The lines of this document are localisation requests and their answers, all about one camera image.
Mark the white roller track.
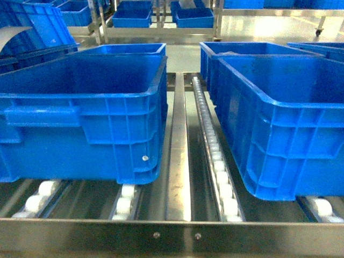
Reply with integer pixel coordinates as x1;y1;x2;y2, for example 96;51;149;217
191;75;246;223

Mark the far steel shelf rack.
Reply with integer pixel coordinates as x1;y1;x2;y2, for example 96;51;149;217
67;0;224;45

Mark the blue bin rear left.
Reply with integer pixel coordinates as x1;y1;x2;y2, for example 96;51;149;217
75;43;167;56

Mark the blue bin front left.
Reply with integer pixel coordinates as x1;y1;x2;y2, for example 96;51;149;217
1;54;168;184

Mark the stainless steel shelf rack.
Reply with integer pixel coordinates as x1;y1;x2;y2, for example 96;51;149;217
1;73;343;257

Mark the blue bin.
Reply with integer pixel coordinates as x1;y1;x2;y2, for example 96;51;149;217
199;42;324;105
1;54;168;184
75;43;167;56
216;55;343;201

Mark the blue bin rear right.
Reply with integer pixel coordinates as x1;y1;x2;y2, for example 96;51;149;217
199;42;324;105

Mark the blue bin front right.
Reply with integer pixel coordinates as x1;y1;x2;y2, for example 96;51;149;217
216;55;343;201

